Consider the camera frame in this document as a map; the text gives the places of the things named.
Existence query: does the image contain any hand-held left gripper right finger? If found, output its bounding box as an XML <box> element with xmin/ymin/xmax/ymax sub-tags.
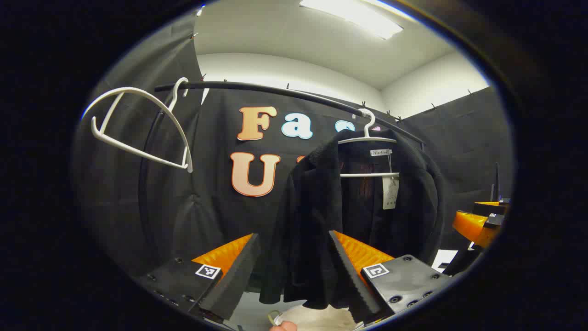
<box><xmin>328</xmin><ymin>230</ymin><xmax>454</xmax><ymax>325</ymax></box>

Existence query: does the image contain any black stand base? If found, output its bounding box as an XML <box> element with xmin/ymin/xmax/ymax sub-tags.
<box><xmin>443</xmin><ymin>245</ymin><xmax>484</xmax><ymax>276</ymax></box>

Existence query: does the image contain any ceiling light panel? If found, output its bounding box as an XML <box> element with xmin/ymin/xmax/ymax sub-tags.
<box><xmin>299</xmin><ymin>0</ymin><xmax>405</xmax><ymax>40</ymax></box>

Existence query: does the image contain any white sheet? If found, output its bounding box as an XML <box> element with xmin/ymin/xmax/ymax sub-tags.
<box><xmin>432</xmin><ymin>250</ymin><xmax>458</xmax><ymax>273</ymax></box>

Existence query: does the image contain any black stand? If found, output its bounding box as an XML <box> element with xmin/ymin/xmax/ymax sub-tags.
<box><xmin>490</xmin><ymin>162</ymin><xmax>502</xmax><ymax>203</ymax></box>

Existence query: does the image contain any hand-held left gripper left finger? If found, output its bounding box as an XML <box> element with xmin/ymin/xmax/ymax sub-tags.
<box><xmin>136</xmin><ymin>233</ymin><xmax>261</xmax><ymax>321</ymax></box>

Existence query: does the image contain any black backdrop cloth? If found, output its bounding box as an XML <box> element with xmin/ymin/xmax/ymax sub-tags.
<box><xmin>73</xmin><ymin>9</ymin><xmax>513</xmax><ymax>295</ymax></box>

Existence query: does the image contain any black clothes rail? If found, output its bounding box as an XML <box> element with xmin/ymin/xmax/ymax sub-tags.
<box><xmin>138</xmin><ymin>81</ymin><xmax>427</xmax><ymax>258</ymax></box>

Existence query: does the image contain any white plastic hanger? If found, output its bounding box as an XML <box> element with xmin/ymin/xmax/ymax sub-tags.
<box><xmin>338</xmin><ymin>108</ymin><xmax>401</xmax><ymax>179</ymax></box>
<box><xmin>82</xmin><ymin>77</ymin><xmax>193</xmax><ymax>174</ymax></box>

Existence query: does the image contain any white laundry hamper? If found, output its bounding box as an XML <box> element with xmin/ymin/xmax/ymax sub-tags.
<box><xmin>268</xmin><ymin>303</ymin><xmax>361</xmax><ymax>331</ymax></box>

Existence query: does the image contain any black knit jacket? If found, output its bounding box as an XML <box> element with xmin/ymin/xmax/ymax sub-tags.
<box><xmin>259</xmin><ymin>130</ymin><xmax>446</xmax><ymax>309</ymax></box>

